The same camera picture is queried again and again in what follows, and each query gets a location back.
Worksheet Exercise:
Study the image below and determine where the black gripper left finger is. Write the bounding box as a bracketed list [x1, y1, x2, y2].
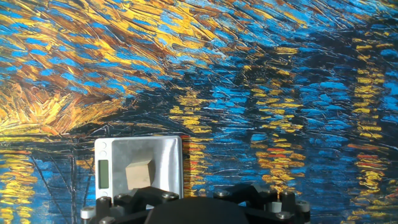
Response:
[80, 185, 180, 224]

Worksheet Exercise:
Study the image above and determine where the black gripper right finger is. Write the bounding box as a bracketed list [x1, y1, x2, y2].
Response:
[213, 184, 311, 224]

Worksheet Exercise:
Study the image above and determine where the small wooden cube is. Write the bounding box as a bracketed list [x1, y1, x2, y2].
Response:
[125, 159, 155, 190]

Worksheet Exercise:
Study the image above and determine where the silver digital scale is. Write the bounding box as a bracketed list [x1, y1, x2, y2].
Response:
[94, 135, 185, 202]

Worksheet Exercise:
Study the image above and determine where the starry night print tablecloth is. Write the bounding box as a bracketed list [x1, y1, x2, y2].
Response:
[0, 0, 398, 224]

